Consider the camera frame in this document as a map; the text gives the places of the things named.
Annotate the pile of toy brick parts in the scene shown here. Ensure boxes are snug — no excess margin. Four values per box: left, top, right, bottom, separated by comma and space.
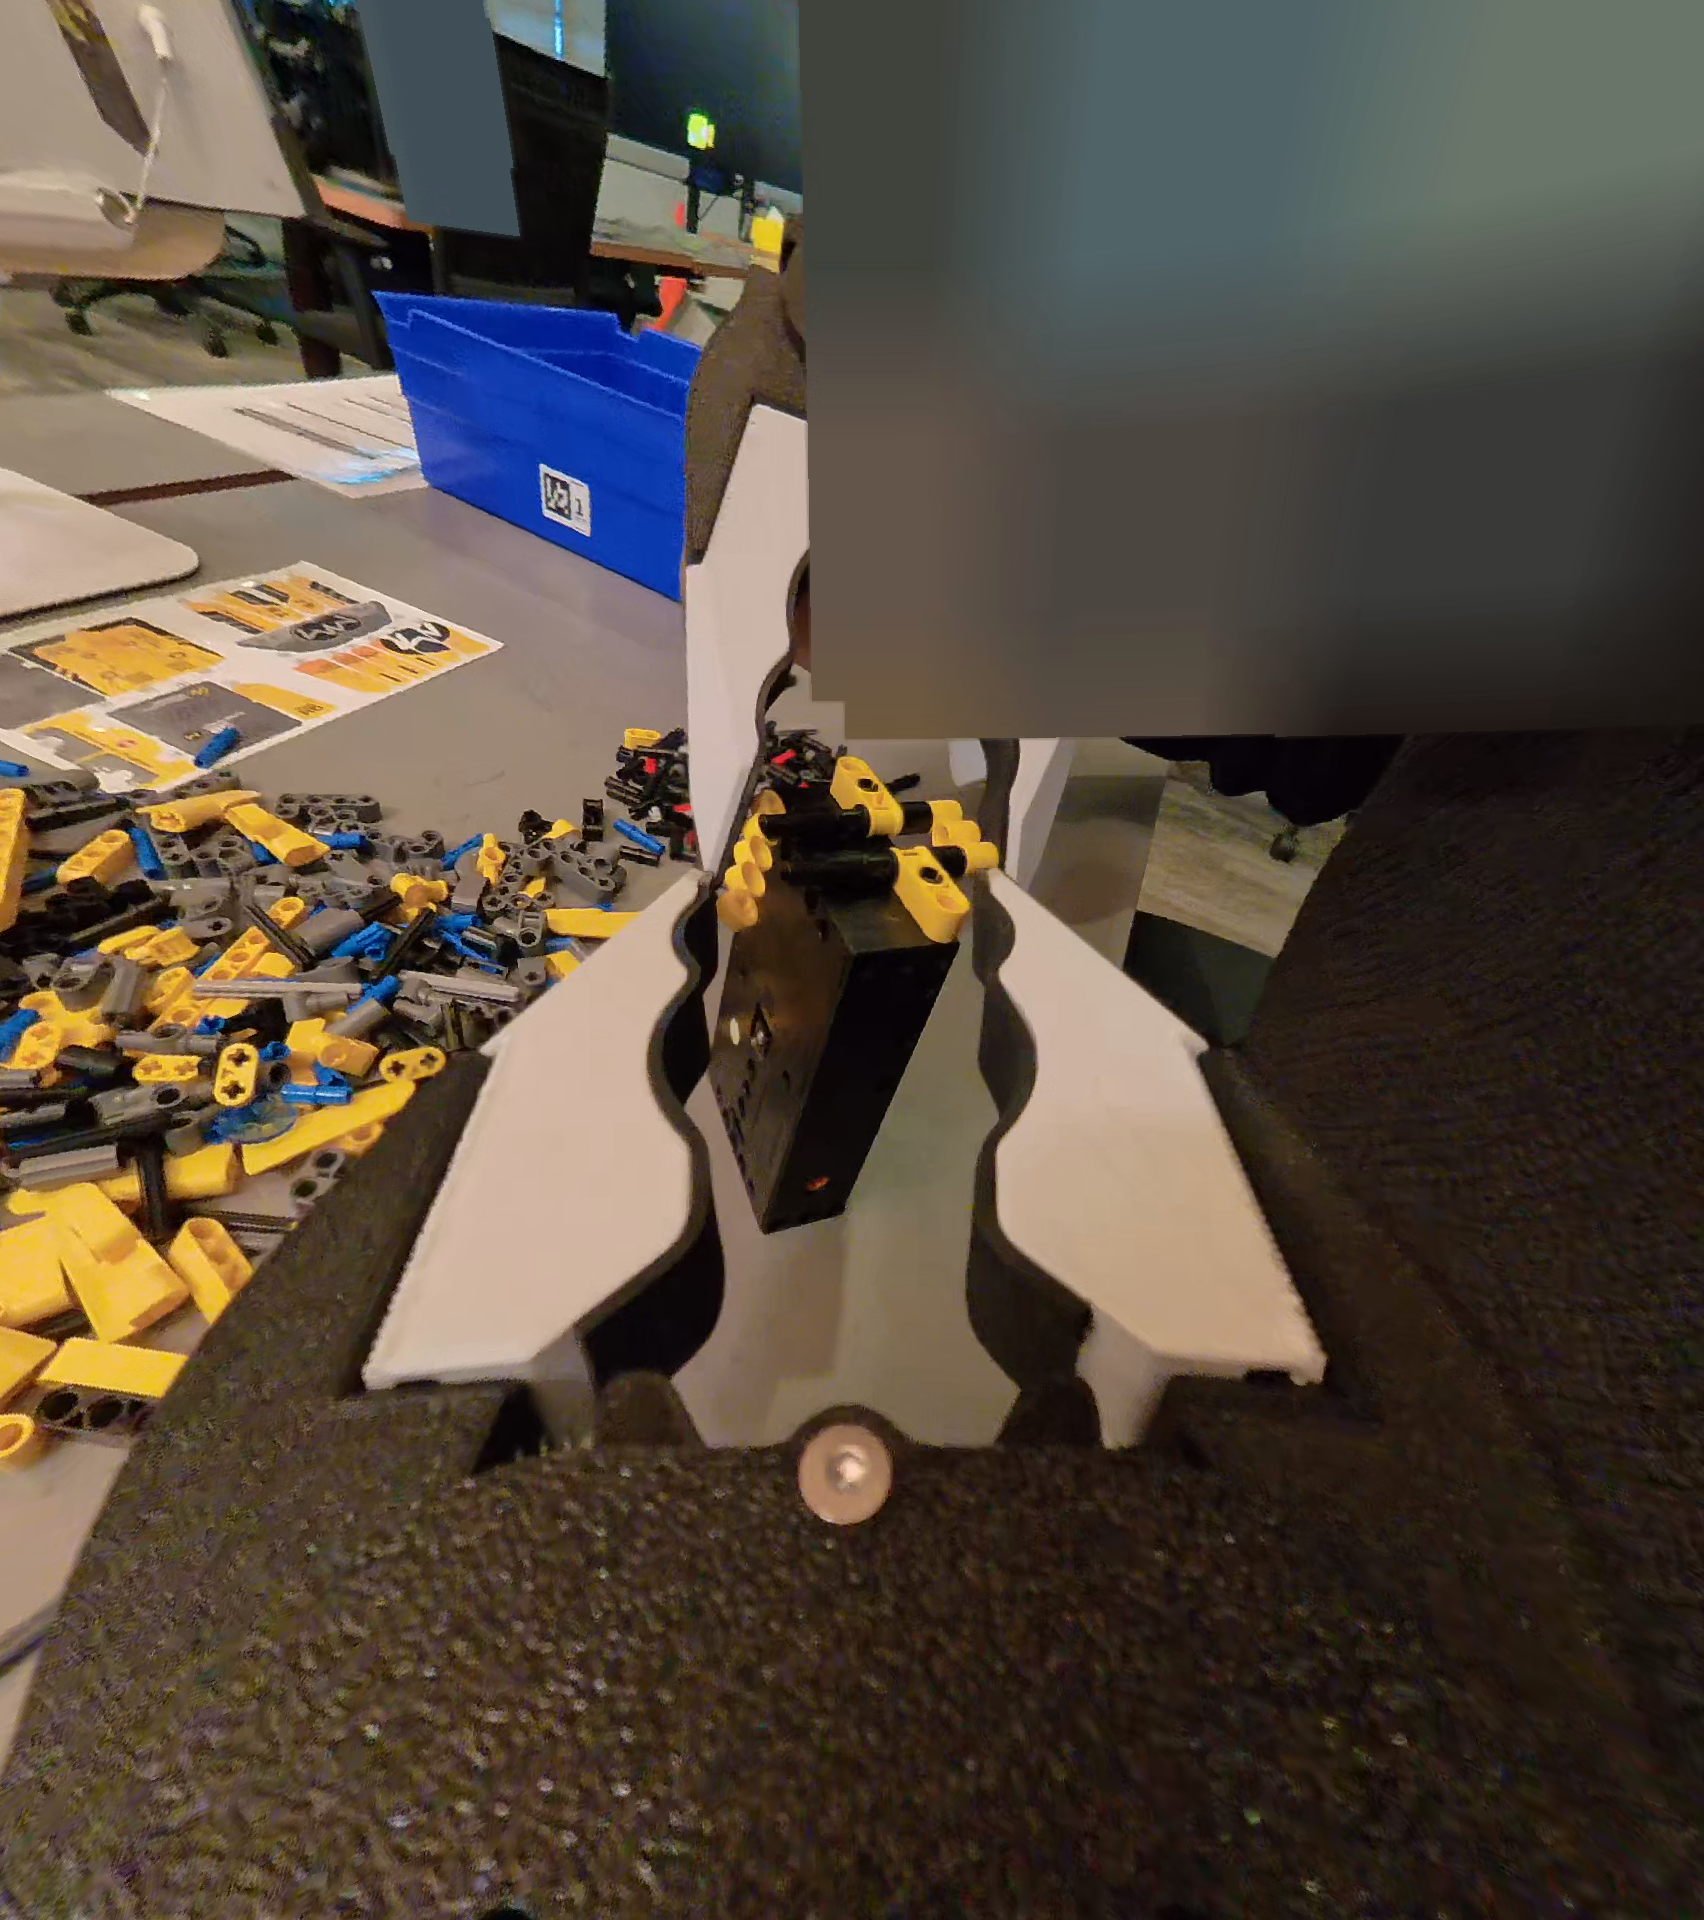
0, 734, 644, 1480

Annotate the white page holder cord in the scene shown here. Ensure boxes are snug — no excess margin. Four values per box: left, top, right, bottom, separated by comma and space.
113, 4, 181, 222

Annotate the white printed paper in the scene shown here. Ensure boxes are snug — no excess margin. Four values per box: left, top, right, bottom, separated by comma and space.
108, 373, 431, 494

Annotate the blue plastic bin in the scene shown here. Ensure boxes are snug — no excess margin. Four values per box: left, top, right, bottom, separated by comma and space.
373, 288, 704, 605

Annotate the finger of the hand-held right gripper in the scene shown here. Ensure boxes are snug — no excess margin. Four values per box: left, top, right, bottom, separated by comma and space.
681, 402, 812, 871
947, 734, 1082, 902

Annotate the small heap of black pins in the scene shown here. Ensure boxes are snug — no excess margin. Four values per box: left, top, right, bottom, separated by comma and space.
607, 723, 854, 863

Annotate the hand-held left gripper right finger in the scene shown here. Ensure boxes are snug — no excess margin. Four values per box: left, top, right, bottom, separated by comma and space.
967, 871, 1332, 1449

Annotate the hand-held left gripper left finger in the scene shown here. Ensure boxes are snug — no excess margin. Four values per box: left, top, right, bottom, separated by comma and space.
359, 871, 721, 1449

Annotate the black computer monitor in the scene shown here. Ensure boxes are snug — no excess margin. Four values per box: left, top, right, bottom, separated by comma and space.
604, 0, 803, 203

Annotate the wooden office desk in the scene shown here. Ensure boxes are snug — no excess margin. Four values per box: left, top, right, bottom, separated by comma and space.
308, 167, 438, 380

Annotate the yellow sticker sheet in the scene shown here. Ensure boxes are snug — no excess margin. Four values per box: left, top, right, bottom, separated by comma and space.
0, 562, 504, 786

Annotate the black and yellow brick assembly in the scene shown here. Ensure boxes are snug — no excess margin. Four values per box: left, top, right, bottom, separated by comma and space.
706, 754, 1004, 1235

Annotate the white book stand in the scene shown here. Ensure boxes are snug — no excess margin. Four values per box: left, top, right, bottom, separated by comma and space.
0, 161, 203, 644

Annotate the black office chair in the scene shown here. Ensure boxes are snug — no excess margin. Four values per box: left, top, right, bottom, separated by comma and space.
47, 224, 287, 361

